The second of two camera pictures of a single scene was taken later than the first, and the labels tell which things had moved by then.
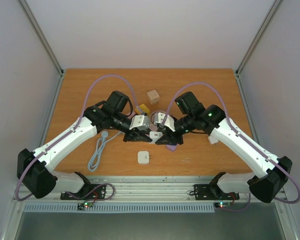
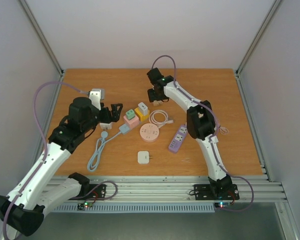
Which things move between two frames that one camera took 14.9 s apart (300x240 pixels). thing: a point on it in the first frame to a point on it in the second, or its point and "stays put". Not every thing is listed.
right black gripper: [172, 135] to [154, 94]
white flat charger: [143, 157] stays put
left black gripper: [136, 133] to [107, 118]
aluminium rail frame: [147, 188] stays put
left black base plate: [87, 192] stays put
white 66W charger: [155, 135] to [143, 108]
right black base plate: [213, 192] stays put
